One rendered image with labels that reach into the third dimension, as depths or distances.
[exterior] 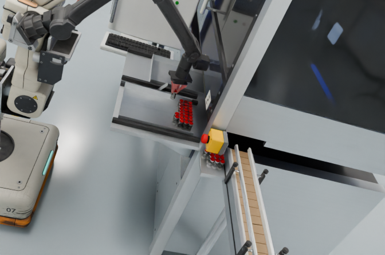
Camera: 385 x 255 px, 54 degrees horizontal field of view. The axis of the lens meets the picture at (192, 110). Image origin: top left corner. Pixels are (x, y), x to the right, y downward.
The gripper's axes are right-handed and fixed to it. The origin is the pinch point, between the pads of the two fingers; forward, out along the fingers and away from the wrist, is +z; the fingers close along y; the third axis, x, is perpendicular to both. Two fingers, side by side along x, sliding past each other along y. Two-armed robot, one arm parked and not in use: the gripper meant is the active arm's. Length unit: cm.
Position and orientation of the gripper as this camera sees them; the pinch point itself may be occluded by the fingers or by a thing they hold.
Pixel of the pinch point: (174, 91)
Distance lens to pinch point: 178.1
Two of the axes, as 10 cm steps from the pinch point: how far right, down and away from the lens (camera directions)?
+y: 9.0, 0.9, 4.3
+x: -2.7, -6.5, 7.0
